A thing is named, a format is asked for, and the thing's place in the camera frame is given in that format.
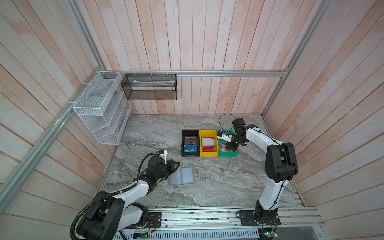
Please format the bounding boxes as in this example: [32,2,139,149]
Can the aluminium corner post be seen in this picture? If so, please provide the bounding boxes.
[261,1,333,119]
[67,0,105,70]

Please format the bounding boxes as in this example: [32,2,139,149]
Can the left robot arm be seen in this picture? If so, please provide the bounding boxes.
[70,150,181,240]

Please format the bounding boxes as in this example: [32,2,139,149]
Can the black mesh basket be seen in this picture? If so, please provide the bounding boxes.
[121,73,178,101]

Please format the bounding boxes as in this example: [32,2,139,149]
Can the white wire mesh rack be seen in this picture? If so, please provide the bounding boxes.
[73,71,132,145]

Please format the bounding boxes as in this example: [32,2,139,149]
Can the horizontal aluminium rail back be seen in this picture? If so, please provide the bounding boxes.
[118,70,288,78]

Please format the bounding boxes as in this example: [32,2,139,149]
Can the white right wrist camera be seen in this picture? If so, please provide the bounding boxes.
[217,131,233,142]

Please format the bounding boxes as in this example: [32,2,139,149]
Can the green plastic bin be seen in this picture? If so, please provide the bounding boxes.
[217,130,238,157]

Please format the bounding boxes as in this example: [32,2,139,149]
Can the grey card holder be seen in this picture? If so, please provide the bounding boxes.
[169,168,195,185]

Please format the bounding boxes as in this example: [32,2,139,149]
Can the black plastic bin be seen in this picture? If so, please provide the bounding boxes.
[181,130,200,157]

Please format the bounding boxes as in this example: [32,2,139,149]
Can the aluminium rail left wall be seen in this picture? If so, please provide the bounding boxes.
[1,66,104,215]

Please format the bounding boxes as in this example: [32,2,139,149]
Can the aluminium corner post left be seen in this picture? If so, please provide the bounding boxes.
[67,0,105,70]

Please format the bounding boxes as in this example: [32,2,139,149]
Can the black corrugated cable hose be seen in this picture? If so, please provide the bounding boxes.
[69,182,139,240]

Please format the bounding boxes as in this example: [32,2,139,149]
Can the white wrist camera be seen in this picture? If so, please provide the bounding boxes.
[158,150,168,164]
[217,131,233,142]

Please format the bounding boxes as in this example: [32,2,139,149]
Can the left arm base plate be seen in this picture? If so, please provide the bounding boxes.
[124,212,162,230]

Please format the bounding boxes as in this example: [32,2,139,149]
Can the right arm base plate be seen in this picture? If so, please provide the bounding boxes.
[235,210,281,227]

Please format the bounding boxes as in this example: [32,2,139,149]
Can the yellow plastic bin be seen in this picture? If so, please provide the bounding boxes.
[199,130,219,157]

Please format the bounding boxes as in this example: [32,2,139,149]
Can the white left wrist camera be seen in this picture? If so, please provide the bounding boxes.
[158,150,168,164]

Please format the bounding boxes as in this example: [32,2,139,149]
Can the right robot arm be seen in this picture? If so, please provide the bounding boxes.
[227,118,299,223]

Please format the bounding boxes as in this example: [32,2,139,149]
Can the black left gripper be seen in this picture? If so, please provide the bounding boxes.
[155,159,181,180]

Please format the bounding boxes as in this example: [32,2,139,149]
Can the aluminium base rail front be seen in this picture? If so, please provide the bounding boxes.
[120,206,325,231]

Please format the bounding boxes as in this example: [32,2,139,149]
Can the aluminium corner post right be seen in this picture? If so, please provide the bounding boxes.
[261,1,333,119]

